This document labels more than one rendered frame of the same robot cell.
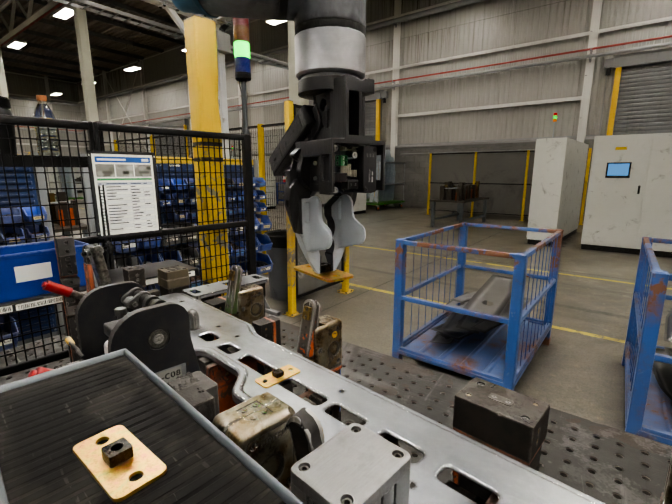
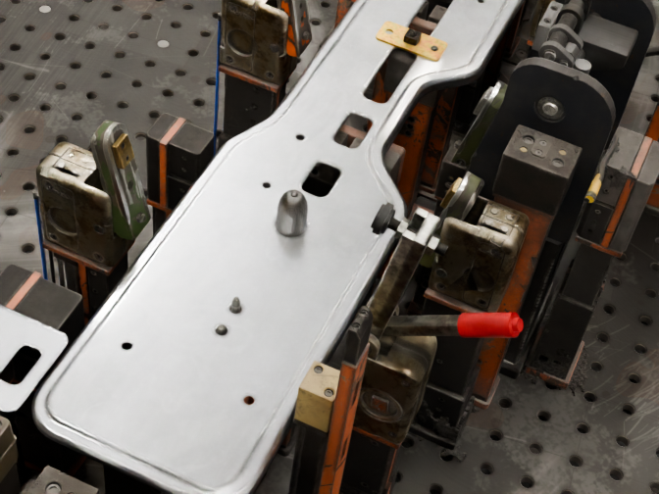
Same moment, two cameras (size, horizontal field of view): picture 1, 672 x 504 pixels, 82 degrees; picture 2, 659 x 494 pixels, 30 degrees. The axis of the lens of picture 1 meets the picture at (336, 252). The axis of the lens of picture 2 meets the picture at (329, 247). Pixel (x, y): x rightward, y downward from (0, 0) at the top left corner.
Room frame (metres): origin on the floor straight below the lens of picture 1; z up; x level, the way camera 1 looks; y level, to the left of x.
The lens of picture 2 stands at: (1.23, 1.14, 1.96)
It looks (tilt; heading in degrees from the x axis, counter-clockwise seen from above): 49 degrees down; 244
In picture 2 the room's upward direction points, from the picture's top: 9 degrees clockwise
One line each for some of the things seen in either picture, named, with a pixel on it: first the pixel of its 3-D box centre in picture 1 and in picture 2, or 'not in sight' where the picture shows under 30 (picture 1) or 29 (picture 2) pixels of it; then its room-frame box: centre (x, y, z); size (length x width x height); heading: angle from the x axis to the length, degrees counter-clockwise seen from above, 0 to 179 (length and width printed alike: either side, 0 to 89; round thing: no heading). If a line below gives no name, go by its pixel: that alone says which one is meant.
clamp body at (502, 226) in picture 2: not in sight; (458, 328); (0.73, 0.45, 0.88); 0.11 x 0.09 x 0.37; 136
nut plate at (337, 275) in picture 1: (322, 268); not in sight; (0.46, 0.02, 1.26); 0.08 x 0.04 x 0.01; 36
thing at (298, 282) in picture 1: (320, 210); not in sight; (3.99, 0.16, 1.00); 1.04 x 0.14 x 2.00; 143
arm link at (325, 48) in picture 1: (332, 63); not in sight; (0.45, 0.00, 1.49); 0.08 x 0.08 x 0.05
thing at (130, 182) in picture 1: (126, 194); not in sight; (1.44, 0.78, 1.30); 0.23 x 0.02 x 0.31; 136
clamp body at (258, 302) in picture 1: (250, 341); (91, 271); (1.10, 0.26, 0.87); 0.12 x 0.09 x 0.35; 136
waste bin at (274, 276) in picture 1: (287, 264); not in sight; (4.22, 0.55, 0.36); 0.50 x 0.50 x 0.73
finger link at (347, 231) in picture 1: (347, 233); not in sight; (0.45, -0.01, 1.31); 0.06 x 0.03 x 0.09; 36
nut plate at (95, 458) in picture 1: (117, 453); not in sight; (0.26, 0.17, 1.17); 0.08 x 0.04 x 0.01; 51
